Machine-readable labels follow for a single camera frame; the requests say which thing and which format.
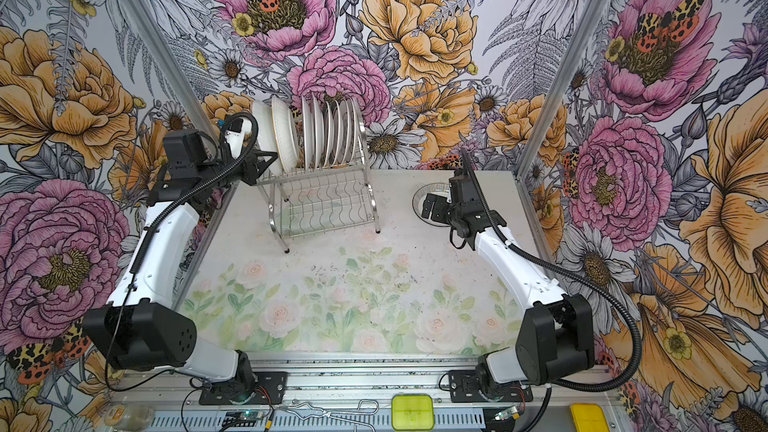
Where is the green square lid box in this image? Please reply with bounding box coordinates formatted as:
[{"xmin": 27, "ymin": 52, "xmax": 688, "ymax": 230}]
[{"xmin": 391, "ymin": 394, "xmax": 435, "ymax": 431}]

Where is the right black corrugated cable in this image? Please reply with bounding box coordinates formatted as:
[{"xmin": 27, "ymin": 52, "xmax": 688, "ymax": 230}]
[{"xmin": 458, "ymin": 146, "xmax": 643, "ymax": 432}]

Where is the small green circuit board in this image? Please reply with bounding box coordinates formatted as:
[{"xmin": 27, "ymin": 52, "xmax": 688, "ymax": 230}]
[{"xmin": 222, "ymin": 410, "xmax": 265, "ymax": 427}]

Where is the yellow box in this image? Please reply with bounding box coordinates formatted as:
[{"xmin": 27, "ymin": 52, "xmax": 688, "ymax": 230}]
[{"xmin": 570, "ymin": 403, "xmax": 611, "ymax": 432}]

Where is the white plate row middle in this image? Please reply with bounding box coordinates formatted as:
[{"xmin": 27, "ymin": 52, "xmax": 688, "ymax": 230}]
[{"xmin": 326, "ymin": 100, "xmax": 339, "ymax": 167}]

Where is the red dotted rim plate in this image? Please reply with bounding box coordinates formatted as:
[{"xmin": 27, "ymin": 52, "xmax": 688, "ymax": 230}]
[{"xmin": 312, "ymin": 96, "xmax": 326, "ymax": 169}]

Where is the red floral pattern plate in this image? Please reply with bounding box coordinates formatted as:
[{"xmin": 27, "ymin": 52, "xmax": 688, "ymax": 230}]
[{"xmin": 301, "ymin": 97, "xmax": 315, "ymax": 171}]

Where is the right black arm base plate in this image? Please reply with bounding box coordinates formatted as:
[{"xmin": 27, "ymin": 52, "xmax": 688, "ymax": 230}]
[{"xmin": 446, "ymin": 370, "xmax": 533, "ymax": 403}]

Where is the chrome wire dish rack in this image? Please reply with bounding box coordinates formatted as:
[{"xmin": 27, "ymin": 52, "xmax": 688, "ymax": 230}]
[{"xmin": 259, "ymin": 99, "xmax": 382, "ymax": 254}]

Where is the black striped rim plate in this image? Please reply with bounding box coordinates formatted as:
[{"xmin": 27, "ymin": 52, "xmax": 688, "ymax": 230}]
[{"xmin": 411, "ymin": 183, "xmax": 452, "ymax": 227}]

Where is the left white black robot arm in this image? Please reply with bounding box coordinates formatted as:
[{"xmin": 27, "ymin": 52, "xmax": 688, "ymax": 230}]
[{"xmin": 82, "ymin": 130, "xmax": 278, "ymax": 403}]

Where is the bent metal wire hook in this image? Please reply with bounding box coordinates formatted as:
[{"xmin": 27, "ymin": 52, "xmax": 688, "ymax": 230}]
[{"xmin": 279, "ymin": 399, "xmax": 380, "ymax": 431}]

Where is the plain white plate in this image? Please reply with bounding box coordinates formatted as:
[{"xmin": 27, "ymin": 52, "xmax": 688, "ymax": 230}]
[{"xmin": 251, "ymin": 101, "xmax": 278, "ymax": 152}]

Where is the yellow rimmed white plate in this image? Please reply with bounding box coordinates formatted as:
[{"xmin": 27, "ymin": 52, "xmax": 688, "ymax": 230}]
[{"xmin": 271, "ymin": 96, "xmax": 298, "ymax": 174}]

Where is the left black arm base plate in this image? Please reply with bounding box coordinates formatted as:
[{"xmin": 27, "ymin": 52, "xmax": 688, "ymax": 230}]
[{"xmin": 199, "ymin": 371, "xmax": 288, "ymax": 406}]

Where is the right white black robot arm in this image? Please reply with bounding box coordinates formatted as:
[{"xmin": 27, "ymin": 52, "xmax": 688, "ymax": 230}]
[{"xmin": 422, "ymin": 169, "xmax": 595, "ymax": 399}]

